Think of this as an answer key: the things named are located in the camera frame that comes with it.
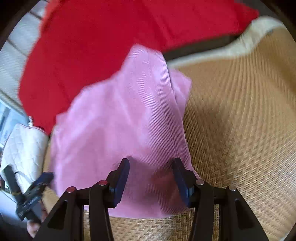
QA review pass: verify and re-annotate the pink corduroy jacket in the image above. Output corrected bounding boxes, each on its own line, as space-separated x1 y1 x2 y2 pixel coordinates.
50 45 192 218

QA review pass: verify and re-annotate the person's left hand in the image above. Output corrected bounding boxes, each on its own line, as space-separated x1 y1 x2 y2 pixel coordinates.
27 206 48 238

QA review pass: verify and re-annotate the woven bamboo bed mat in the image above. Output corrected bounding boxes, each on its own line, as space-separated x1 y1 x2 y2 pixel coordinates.
43 16 295 240

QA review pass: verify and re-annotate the beige padded headboard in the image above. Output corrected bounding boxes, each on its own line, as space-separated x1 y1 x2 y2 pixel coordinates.
1 1 49 113

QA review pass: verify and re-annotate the red blanket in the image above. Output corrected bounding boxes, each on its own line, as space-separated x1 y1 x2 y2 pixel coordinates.
18 1 259 133

